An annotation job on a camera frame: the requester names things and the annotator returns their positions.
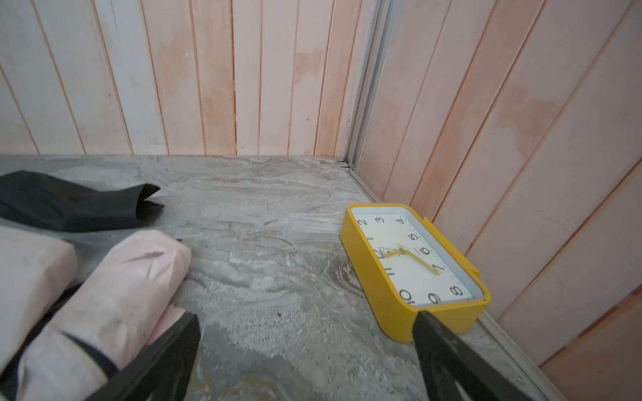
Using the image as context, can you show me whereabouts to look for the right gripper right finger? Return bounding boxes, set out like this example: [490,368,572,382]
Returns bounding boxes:
[412,312,531,400]

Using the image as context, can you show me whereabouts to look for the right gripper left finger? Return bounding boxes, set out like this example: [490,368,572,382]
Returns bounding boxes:
[88,312,201,401]

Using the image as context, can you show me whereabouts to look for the pink umbrella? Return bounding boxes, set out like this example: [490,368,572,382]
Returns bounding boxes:
[15,230,192,400]

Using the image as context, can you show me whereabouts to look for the black sleeve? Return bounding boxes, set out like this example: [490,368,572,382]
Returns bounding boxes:
[1,170,164,232]

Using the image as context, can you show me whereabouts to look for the yellow alarm clock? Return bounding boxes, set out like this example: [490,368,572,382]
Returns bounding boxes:
[339,203,492,344]

